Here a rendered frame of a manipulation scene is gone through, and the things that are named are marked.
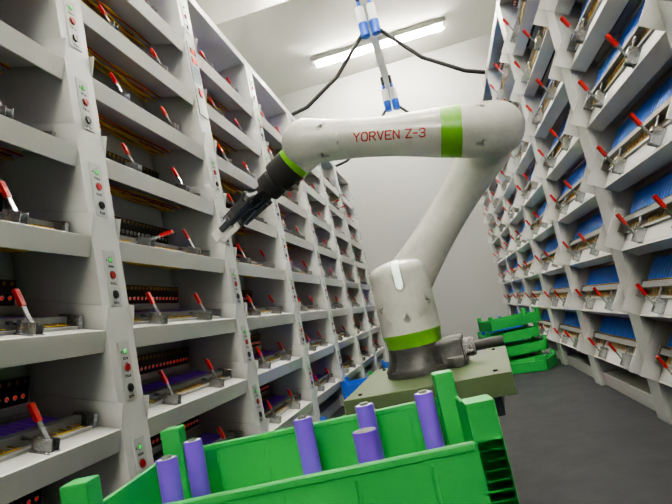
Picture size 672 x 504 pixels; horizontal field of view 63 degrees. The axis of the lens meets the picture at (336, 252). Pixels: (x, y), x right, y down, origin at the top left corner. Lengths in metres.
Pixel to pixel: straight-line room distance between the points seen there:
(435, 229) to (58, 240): 0.82
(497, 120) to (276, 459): 0.86
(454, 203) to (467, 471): 1.02
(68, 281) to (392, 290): 0.68
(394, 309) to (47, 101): 0.88
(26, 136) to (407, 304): 0.81
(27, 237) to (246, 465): 0.67
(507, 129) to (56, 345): 0.97
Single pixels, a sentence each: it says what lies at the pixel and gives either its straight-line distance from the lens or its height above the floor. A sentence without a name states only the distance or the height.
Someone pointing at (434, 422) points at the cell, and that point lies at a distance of 0.54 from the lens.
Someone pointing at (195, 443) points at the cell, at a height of 0.38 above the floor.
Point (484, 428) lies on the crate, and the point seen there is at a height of 0.38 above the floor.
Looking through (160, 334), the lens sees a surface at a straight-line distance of 1.41.
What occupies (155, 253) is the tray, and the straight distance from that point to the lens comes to 1.47.
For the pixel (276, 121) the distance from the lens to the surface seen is 3.45.
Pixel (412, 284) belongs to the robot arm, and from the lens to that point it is 1.16.
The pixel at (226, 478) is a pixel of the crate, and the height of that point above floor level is 0.34.
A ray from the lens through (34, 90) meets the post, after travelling 1.42.
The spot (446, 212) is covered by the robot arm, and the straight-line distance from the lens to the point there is 1.35.
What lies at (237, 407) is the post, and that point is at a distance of 1.87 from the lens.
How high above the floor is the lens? 0.47
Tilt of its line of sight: 7 degrees up
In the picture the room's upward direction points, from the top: 12 degrees counter-clockwise
